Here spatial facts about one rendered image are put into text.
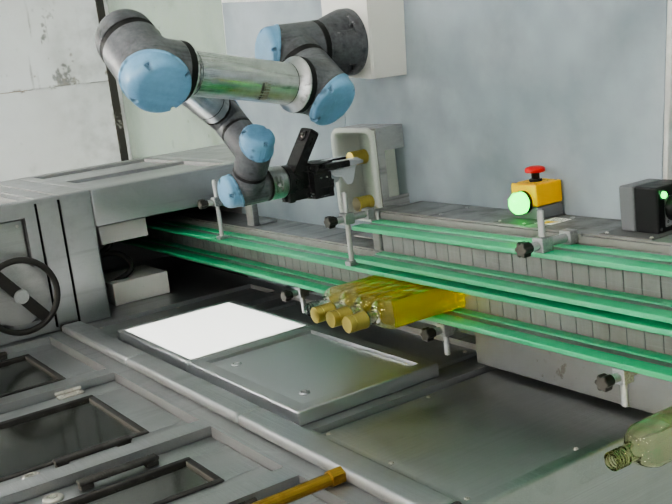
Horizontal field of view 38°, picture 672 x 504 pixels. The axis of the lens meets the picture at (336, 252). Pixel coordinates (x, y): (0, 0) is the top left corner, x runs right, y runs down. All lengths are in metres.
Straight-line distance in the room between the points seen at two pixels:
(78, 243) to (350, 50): 1.03
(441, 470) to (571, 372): 0.38
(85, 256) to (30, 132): 2.86
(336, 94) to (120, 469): 0.85
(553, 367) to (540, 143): 0.44
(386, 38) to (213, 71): 0.51
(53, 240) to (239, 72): 1.05
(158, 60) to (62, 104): 3.93
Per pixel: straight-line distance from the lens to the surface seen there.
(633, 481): 1.74
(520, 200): 1.89
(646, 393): 1.76
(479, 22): 2.06
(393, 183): 2.29
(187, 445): 1.87
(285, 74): 1.97
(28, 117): 5.61
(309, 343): 2.23
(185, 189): 2.90
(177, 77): 1.77
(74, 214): 2.78
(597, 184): 1.89
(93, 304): 2.83
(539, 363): 1.92
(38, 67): 5.64
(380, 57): 2.21
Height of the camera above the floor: 2.15
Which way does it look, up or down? 32 degrees down
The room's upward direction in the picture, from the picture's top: 104 degrees counter-clockwise
